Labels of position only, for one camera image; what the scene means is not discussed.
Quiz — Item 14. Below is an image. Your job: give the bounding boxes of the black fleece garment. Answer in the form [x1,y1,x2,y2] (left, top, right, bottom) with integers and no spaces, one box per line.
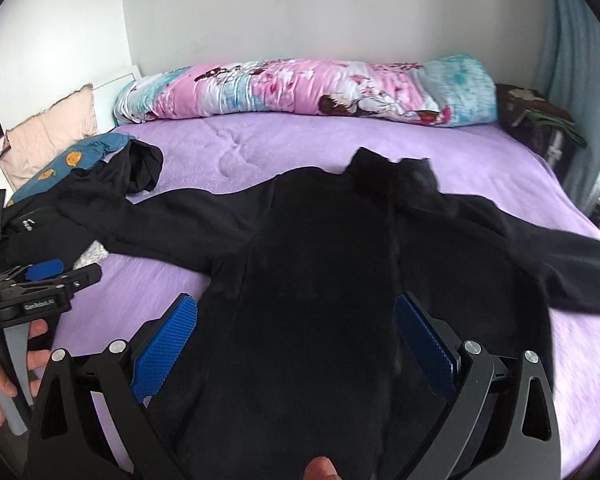
[54,145,600,480]

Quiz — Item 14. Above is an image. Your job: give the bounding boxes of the black clothing pile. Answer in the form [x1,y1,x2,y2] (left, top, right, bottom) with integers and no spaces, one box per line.
[0,140,163,271]

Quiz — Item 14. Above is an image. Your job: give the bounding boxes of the dark suitcase with clothes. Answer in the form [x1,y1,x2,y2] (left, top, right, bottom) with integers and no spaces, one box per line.
[496,84,586,183]

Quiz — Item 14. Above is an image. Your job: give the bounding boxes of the person's right hand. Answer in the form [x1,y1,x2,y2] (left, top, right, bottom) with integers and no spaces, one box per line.
[302,456,340,480]

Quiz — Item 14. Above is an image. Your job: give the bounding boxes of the pink pillow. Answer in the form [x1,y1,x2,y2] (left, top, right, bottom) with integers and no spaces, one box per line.
[0,84,97,191]

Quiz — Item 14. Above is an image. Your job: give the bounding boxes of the purple fleece bed blanket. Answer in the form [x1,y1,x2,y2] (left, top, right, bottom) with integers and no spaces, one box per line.
[55,113,600,474]

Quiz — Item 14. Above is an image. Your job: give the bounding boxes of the pink blue floral rolled quilt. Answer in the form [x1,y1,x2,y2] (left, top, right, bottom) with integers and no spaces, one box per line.
[114,54,498,127]

